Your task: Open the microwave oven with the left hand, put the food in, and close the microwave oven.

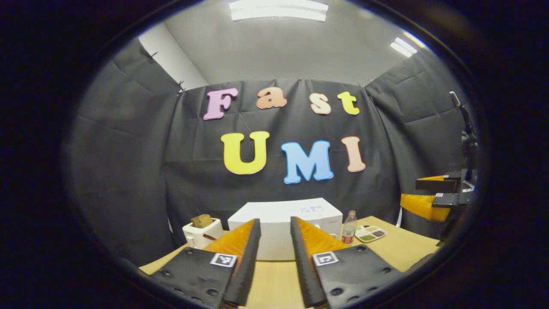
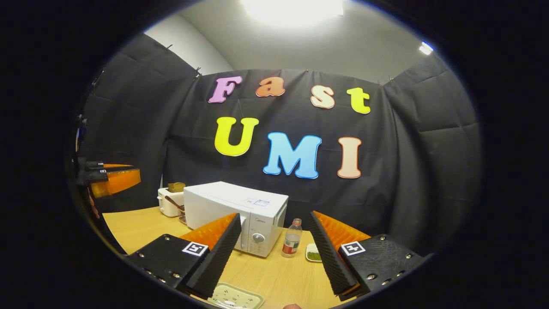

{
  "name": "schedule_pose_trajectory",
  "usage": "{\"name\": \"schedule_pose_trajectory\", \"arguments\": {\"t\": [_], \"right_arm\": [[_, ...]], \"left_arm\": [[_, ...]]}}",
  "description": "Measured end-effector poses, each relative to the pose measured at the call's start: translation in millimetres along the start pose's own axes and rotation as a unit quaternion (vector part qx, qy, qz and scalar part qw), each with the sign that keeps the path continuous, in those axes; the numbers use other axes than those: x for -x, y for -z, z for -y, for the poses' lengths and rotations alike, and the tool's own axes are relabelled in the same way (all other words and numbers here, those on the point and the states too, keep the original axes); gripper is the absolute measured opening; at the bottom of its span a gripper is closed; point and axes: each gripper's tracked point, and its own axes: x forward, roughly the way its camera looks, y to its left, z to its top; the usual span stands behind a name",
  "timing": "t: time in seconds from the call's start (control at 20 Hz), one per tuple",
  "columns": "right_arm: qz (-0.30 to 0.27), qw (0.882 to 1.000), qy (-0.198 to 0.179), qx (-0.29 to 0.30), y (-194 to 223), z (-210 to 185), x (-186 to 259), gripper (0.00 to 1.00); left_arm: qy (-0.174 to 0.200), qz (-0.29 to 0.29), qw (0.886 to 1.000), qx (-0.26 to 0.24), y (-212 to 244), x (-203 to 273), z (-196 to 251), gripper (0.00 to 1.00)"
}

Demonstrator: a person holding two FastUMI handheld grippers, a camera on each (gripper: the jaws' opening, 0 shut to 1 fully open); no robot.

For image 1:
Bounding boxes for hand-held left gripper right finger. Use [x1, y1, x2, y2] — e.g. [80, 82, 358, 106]
[290, 216, 404, 309]

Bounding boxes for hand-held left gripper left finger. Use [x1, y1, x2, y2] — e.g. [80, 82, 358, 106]
[150, 218, 262, 309]

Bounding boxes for white microwave oven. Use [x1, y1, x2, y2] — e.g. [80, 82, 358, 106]
[227, 197, 344, 261]

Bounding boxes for clear bottle red label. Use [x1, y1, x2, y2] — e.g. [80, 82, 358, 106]
[341, 210, 358, 245]

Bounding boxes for white toaster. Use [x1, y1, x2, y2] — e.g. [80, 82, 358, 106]
[182, 218, 224, 250]

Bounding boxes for brown bread slice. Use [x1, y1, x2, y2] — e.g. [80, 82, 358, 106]
[190, 213, 214, 229]

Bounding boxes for white divided dish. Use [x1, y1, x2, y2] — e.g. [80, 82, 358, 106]
[355, 225, 388, 243]

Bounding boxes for small ceiling light panel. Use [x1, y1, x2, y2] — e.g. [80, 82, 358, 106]
[390, 32, 426, 58]

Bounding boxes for black backdrop cloth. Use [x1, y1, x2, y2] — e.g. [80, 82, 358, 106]
[64, 39, 485, 267]

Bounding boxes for large ceiling light panel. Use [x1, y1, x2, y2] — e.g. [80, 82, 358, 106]
[228, 0, 329, 22]

